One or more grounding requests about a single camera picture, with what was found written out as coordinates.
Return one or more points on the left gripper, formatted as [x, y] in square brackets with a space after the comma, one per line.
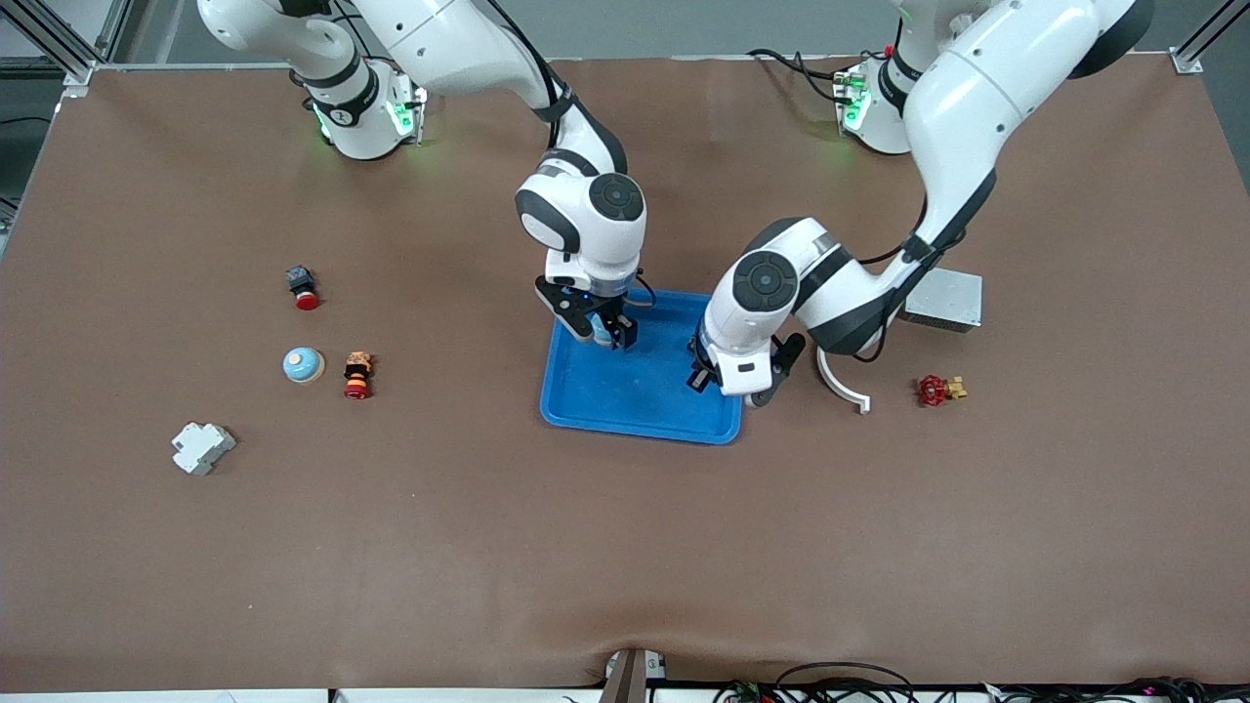
[700, 372]

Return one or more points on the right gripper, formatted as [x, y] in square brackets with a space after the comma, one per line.
[607, 310]

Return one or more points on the blue bell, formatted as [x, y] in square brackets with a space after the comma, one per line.
[604, 335]
[304, 365]

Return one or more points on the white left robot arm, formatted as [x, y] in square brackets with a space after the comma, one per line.
[996, 88]

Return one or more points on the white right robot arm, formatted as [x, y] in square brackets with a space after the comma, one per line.
[439, 39]

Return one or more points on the blue plastic tray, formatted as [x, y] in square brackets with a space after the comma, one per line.
[635, 400]

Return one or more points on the white curved plastic clip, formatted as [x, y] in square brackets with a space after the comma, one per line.
[837, 396]

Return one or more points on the grey metal power supply box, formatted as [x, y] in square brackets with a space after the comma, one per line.
[952, 303]

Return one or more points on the white circuit breaker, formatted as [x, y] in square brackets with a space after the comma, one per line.
[202, 447]

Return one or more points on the red push button switch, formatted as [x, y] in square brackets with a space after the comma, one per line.
[304, 286]

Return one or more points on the grey camera stand mount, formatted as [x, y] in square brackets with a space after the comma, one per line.
[625, 679]

